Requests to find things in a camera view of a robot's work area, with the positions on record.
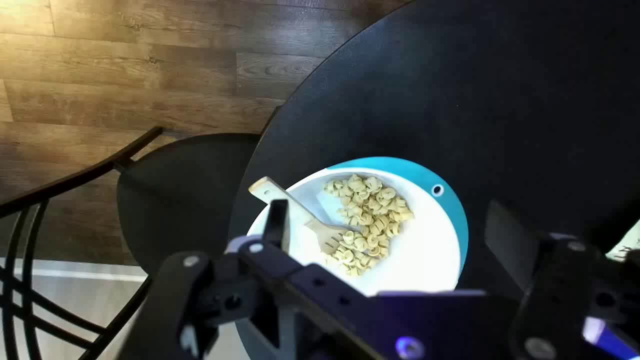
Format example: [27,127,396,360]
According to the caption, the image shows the black metal chair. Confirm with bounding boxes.
[0,124,269,360]

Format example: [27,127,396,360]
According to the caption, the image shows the cereal pieces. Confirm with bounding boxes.
[318,172,416,278]

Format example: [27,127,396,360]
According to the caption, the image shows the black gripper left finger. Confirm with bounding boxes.
[119,199,402,360]

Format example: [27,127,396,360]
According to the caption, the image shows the white bowl with teal outside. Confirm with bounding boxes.
[243,155,471,299]

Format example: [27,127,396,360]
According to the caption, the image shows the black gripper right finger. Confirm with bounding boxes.
[484,199,640,360]

